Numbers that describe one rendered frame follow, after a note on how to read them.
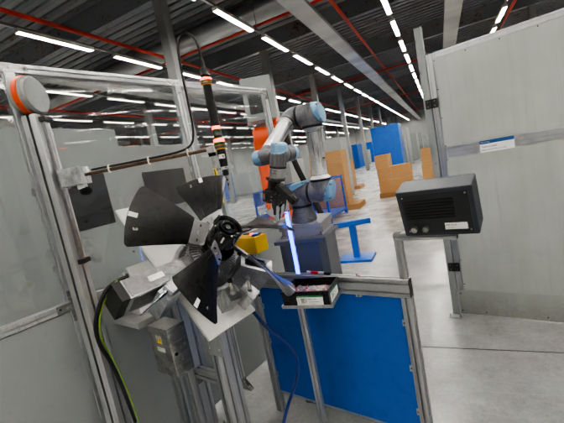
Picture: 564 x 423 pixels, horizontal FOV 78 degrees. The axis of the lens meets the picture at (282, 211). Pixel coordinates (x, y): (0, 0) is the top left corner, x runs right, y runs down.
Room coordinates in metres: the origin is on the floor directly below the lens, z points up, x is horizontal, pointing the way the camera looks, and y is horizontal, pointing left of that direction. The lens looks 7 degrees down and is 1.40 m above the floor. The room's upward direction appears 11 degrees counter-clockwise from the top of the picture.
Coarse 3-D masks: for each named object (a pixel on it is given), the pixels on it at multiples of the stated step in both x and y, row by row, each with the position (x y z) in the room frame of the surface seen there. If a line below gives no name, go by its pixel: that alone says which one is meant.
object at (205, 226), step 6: (198, 222) 1.31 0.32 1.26; (204, 222) 1.32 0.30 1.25; (192, 228) 1.30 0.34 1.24; (198, 228) 1.31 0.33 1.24; (204, 228) 1.32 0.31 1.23; (192, 234) 1.30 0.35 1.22; (198, 234) 1.31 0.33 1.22; (204, 234) 1.32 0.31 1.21; (192, 240) 1.30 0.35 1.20; (198, 240) 1.31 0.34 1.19; (204, 240) 1.32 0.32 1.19
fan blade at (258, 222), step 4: (256, 220) 1.62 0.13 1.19; (260, 220) 1.61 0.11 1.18; (268, 220) 1.62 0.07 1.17; (272, 220) 1.62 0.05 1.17; (248, 224) 1.53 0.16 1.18; (252, 224) 1.52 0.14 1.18; (256, 224) 1.50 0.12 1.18; (260, 224) 1.49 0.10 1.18; (264, 224) 1.51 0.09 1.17; (268, 224) 1.51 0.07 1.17; (272, 224) 1.52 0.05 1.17; (276, 224) 1.54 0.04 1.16; (280, 224) 1.56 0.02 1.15; (284, 224) 1.58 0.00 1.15; (276, 228) 1.47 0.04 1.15; (280, 228) 1.49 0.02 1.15; (284, 228) 1.50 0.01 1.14; (288, 228) 1.52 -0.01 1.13
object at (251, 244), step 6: (264, 234) 1.87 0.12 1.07; (240, 240) 1.87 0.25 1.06; (246, 240) 1.84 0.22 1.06; (252, 240) 1.81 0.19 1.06; (258, 240) 1.82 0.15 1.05; (264, 240) 1.86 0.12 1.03; (240, 246) 1.87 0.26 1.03; (246, 246) 1.84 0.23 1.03; (252, 246) 1.82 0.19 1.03; (258, 246) 1.82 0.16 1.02; (264, 246) 1.85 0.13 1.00; (246, 252) 1.85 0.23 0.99; (252, 252) 1.82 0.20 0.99; (258, 252) 1.81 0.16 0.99
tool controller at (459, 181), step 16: (448, 176) 1.26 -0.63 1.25; (464, 176) 1.21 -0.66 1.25; (400, 192) 1.28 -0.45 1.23; (416, 192) 1.25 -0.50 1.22; (432, 192) 1.21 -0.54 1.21; (448, 192) 1.18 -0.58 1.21; (464, 192) 1.15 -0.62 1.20; (400, 208) 1.30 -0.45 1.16; (416, 208) 1.26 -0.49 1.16; (432, 208) 1.23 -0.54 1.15; (448, 208) 1.20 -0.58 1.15; (464, 208) 1.17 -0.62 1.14; (480, 208) 1.22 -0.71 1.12; (416, 224) 1.29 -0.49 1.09; (432, 224) 1.25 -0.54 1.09; (448, 224) 1.22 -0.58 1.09; (464, 224) 1.19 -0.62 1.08; (480, 224) 1.19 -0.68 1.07
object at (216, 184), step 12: (192, 180) 1.57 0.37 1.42; (204, 180) 1.57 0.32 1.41; (216, 180) 1.56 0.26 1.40; (180, 192) 1.53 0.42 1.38; (192, 192) 1.52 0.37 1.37; (204, 192) 1.51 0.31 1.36; (216, 192) 1.50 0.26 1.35; (192, 204) 1.48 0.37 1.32; (204, 204) 1.46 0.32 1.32; (216, 204) 1.44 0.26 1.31; (204, 216) 1.42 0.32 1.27
